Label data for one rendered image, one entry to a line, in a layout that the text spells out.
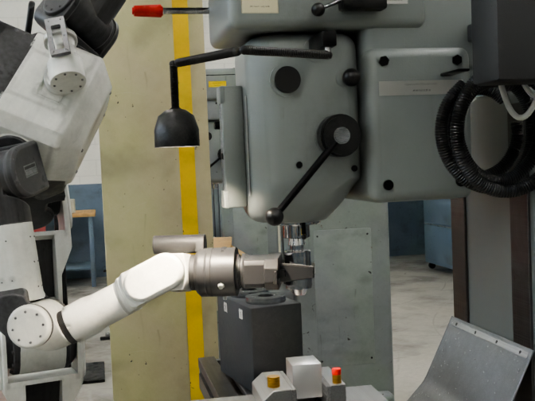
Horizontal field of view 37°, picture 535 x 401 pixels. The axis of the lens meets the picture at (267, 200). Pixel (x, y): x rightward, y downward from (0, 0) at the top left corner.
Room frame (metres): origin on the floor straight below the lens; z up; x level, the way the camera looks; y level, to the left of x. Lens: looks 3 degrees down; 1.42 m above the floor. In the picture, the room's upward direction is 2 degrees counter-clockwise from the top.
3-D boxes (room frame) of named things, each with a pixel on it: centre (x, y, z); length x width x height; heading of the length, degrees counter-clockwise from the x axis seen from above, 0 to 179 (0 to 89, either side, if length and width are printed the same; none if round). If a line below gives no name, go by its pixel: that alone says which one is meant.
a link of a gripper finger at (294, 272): (1.38, -0.05, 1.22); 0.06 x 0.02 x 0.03; 84
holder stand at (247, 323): (1.80, 0.03, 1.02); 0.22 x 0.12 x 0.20; 23
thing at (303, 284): (1.41, -0.05, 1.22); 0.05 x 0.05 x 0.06
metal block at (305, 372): (1.40, -0.05, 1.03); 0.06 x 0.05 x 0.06; 10
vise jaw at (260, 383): (1.39, 0.00, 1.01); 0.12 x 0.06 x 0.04; 10
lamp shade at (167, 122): (1.28, 0.14, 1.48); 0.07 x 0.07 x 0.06
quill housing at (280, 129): (1.41, -0.05, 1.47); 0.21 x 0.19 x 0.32; 12
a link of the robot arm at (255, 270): (1.42, 0.04, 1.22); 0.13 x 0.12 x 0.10; 174
